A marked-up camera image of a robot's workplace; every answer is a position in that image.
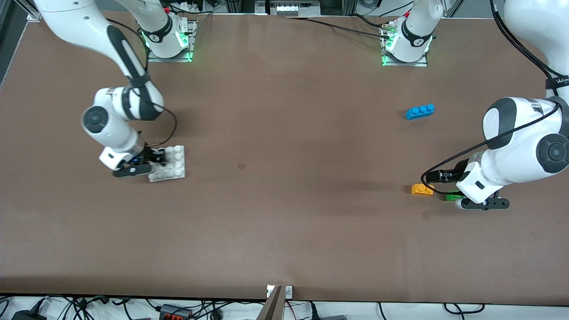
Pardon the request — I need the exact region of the white studded base plate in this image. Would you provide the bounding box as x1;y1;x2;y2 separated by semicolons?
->
148;145;186;183

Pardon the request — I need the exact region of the blue three-stud block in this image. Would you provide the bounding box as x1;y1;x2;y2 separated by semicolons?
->
405;104;436;120

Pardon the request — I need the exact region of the black adapter with orange connectors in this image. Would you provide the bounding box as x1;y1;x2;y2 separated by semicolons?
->
159;304;193;320

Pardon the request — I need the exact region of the black power plug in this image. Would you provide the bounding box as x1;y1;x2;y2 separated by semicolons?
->
11;297;48;320

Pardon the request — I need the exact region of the brown angled bar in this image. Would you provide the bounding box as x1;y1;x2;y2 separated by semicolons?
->
256;287;285;320

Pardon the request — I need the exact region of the white power strip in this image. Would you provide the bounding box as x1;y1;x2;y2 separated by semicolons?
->
268;0;321;18

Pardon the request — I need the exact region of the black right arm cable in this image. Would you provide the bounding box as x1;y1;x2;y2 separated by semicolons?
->
104;18;179;150

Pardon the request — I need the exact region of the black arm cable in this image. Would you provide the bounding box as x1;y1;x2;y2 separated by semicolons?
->
104;18;179;150
420;0;563;194

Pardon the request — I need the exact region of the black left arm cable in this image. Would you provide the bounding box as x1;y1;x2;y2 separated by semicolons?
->
420;0;563;194

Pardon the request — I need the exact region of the black looped floor cable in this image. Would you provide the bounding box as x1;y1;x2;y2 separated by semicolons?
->
444;303;486;315

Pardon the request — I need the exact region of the black plug with cable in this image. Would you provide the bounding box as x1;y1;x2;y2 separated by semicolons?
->
309;302;347;320

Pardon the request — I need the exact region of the black cable on table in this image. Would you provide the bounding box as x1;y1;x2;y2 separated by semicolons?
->
284;15;393;39

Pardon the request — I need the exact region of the small metal edge bracket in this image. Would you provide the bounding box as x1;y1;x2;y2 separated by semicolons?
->
266;285;293;299

